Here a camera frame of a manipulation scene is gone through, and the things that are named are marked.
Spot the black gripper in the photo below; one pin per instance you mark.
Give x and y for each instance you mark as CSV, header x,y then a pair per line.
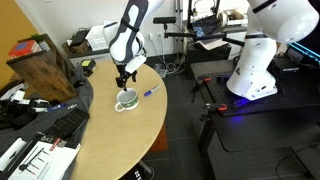
x,y
122,69

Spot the white cup with green band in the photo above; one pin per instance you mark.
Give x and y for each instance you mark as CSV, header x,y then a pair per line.
x,y
128,100

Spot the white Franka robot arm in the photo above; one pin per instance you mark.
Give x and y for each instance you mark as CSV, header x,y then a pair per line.
x,y
254,76

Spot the marker pen with blue cap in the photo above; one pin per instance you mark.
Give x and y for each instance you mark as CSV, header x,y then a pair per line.
x,y
152,90

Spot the black box with yellow label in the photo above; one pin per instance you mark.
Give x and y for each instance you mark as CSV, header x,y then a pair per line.
x,y
88,67

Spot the grey cloth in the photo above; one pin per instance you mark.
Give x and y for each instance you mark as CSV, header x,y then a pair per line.
x,y
81,96

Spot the stack of white papers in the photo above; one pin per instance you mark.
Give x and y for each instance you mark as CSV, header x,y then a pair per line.
x,y
96,37

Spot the brown cardboard box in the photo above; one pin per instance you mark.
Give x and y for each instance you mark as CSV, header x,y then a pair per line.
x,y
78,48

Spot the black device on cardboard box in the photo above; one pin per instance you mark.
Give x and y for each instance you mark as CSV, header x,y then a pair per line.
x,y
79,37

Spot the orange stool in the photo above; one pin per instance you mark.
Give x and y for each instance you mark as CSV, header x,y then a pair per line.
x,y
160,140

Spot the black keyboard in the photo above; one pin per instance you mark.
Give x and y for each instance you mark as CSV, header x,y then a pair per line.
x,y
68,122

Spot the dark wooden cabinet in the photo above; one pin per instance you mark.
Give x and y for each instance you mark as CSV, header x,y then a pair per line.
x,y
43,75

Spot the black table base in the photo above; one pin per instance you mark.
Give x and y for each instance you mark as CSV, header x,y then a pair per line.
x,y
144,171

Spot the open laptop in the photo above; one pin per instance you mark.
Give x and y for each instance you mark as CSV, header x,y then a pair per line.
x,y
205,27

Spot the red book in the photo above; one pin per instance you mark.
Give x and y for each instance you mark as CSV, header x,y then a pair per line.
x,y
22,48

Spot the roll of tape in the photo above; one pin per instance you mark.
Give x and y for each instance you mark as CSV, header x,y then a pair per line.
x,y
223,19

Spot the white printed booklet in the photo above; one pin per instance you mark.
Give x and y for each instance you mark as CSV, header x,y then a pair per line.
x,y
45,160

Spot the open tan cardboard box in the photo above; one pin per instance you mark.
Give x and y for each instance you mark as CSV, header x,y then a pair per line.
x,y
236,14

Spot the flat white box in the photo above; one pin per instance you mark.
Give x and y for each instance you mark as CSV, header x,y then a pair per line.
x,y
11,154

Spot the black optical breadboard table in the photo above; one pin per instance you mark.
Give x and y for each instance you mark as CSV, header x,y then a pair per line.
x,y
266,133

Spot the black device with blue light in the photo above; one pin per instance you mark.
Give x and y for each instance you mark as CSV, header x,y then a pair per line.
x,y
301,55

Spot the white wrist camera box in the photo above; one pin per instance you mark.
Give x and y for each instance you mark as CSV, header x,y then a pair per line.
x,y
135,63

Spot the black stereo camera bar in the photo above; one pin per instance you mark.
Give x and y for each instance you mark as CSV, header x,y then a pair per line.
x,y
164,20

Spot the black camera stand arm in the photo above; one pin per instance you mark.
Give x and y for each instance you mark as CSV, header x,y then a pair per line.
x,y
200,37

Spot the black camera gear pile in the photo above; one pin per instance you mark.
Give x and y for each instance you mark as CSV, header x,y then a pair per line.
x,y
16,111

